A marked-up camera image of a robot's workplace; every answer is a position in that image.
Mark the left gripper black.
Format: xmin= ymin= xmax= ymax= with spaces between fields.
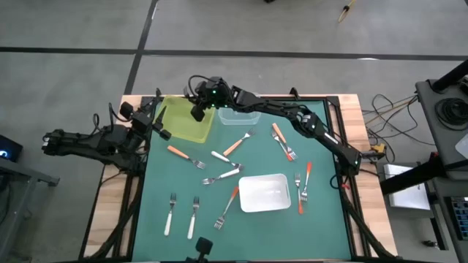
xmin=130 ymin=105 xmax=173 ymax=144

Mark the tan handle steel fork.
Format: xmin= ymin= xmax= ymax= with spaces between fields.
xmin=222 ymin=128 xmax=256 ymax=157
xmin=167 ymin=145 xmax=207 ymax=170
xmin=271 ymin=122 xmax=298 ymax=161

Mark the white handle steel fork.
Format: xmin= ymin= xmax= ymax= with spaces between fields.
xmin=211 ymin=150 xmax=245 ymax=172
xmin=201 ymin=167 xmax=242 ymax=186
xmin=163 ymin=192 xmax=178 ymax=237
xmin=186 ymin=196 xmax=200 ymax=241

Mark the red handle steel fork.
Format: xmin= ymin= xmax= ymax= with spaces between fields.
xmin=214 ymin=186 xmax=241 ymax=231
xmin=271 ymin=131 xmax=295 ymax=162
xmin=300 ymin=161 xmax=314 ymax=203
xmin=294 ymin=172 xmax=305 ymax=216

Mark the yellow translucent plastic bin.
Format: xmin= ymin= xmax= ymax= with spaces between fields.
xmin=156 ymin=95 xmax=216 ymax=144

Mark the clear plastic bin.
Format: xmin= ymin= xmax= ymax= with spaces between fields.
xmin=217 ymin=104 xmax=263 ymax=126

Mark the white plastic bin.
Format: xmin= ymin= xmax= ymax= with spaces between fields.
xmin=238 ymin=172 xmax=293 ymax=214

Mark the green table mat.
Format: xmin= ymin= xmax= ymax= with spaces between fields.
xmin=131 ymin=99 xmax=352 ymax=261

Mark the grey metal bench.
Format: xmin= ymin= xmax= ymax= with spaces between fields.
xmin=0 ymin=157 xmax=61 ymax=256

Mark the dark computer with blue light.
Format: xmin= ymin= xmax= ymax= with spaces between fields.
xmin=0 ymin=134 xmax=23 ymax=164

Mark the black stand beam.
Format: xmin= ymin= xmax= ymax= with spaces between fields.
xmin=379 ymin=151 xmax=449 ymax=197

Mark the white box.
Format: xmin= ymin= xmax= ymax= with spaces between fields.
xmin=382 ymin=163 xmax=431 ymax=211

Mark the grey metal cart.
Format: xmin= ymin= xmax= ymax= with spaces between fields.
xmin=415 ymin=78 xmax=468 ymax=182

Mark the black pole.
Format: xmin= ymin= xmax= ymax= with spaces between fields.
xmin=431 ymin=60 xmax=468 ymax=93

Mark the black right camera cable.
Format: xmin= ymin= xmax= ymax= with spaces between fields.
xmin=186 ymin=75 xmax=220 ymax=99

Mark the black camera cable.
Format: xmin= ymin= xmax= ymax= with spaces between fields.
xmin=186 ymin=75 xmax=220 ymax=99
xmin=93 ymin=102 xmax=122 ymax=133

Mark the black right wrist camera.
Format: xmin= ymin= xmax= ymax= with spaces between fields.
xmin=189 ymin=104 xmax=206 ymax=123

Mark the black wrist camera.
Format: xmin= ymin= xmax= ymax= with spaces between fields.
xmin=189 ymin=104 xmax=206 ymax=123
xmin=119 ymin=102 xmax=134 ymax=120

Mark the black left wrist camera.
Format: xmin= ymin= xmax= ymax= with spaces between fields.
xmin=119 ymin=102 xmax=134 ymax=120

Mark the black left camera cable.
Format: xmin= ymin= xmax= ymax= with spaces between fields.
xmin=93 ymin=102 xmax=122 ymax=133

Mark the black aluminium rig frame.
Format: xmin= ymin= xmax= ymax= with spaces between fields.
xmin=78 ymin=87 xmax=399 ymax=263

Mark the black table-level camera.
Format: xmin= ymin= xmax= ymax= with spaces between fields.
xmin=185 ymin=236 xmax=214 ymax=263

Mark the black floor cable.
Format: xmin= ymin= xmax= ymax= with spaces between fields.
xmin=361 ymin=94 xmax=436 ymax=147

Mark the coiled black cable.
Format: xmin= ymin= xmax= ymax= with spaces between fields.
xmin=434 ymin=97 xmax=468 ymax=132

